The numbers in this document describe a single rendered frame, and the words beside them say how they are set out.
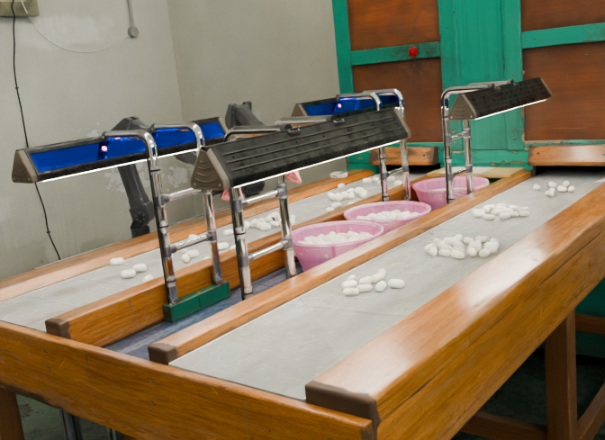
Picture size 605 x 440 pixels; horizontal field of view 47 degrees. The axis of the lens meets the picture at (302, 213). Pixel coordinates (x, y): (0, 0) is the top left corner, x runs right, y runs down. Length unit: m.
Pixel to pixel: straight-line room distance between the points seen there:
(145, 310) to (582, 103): 1.71
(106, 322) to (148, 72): 3.19
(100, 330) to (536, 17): 1.86
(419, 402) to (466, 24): 1.90
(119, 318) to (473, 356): 0.76
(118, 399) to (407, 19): 2.01
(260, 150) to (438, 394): 0.51
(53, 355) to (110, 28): 3.17
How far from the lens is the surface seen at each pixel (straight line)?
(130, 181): 2.40
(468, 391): 1.31
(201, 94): 4.66
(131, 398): 1.36
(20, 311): 1.75
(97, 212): 4.34
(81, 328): 1.55
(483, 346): 1.34
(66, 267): 1.97
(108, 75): 4.42
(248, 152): 1.21
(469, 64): 2.81
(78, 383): 1.48
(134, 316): 1.63
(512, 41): 2.73
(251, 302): 1.44
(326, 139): 1.37
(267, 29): 4.26
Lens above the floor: 1.22
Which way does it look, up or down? 12 degrees down
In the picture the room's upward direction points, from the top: 6 degrees counter-clockwise
